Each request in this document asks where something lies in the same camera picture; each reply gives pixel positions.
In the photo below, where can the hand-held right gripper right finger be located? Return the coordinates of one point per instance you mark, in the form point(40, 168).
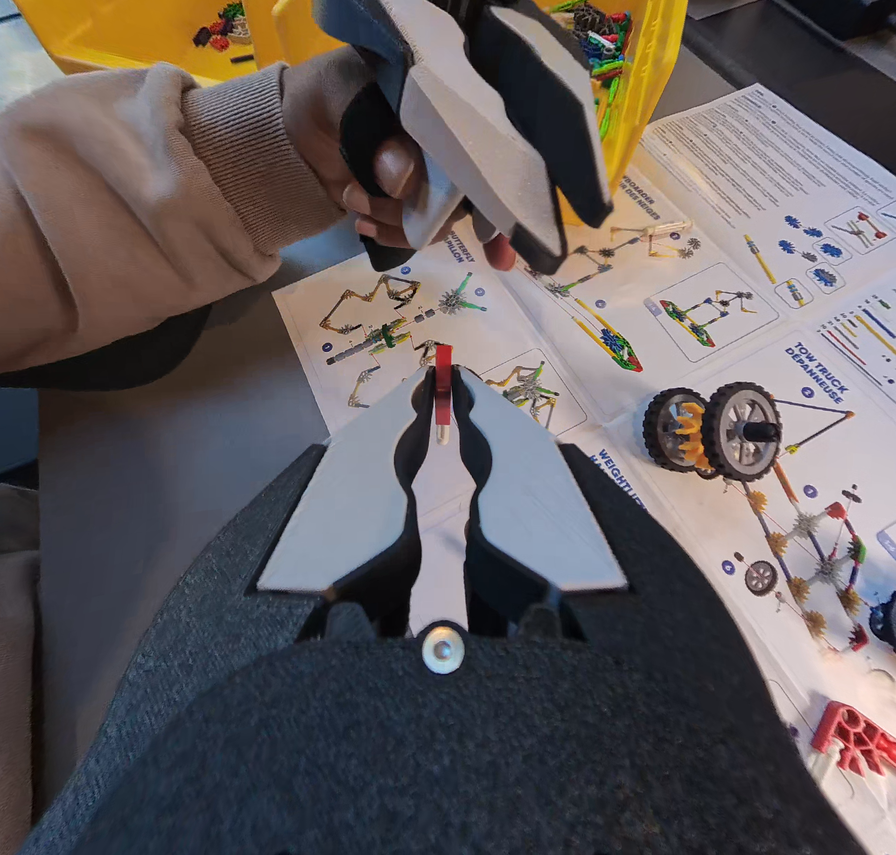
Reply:
point(553, 519)

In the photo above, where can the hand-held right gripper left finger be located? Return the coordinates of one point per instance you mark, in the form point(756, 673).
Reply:
point(336, 519)

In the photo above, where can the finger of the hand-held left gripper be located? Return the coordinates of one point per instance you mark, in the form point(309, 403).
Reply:
point(567, 85)
point(469, 127)

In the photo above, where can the yellow plastic bin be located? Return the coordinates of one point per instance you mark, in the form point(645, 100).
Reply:
point(651, 43)
point(112, 8)

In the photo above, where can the short red toy rod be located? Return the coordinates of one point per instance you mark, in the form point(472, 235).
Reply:
point(443, 379)

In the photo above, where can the toy wheel pair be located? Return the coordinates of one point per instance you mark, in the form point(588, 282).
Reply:
point(742, 428)

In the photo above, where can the detached toy model section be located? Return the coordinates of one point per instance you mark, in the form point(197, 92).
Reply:
point(885, 620)

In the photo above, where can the colourful construction toy model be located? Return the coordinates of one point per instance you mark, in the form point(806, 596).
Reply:
point(847, 736)

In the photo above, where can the person's left forearm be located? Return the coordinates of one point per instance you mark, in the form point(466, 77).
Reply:
point(126, 197)

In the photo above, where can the person's left hand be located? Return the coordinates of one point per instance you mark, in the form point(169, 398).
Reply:
point(311, 127)

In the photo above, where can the pile of loose toy pieces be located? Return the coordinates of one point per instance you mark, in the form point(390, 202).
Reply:
point(602, 43)

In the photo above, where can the white instruction sheet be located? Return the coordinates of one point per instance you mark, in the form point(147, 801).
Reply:
point(756, 155)

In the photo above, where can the person's upper body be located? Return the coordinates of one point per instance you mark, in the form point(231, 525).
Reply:
point(14, 659)

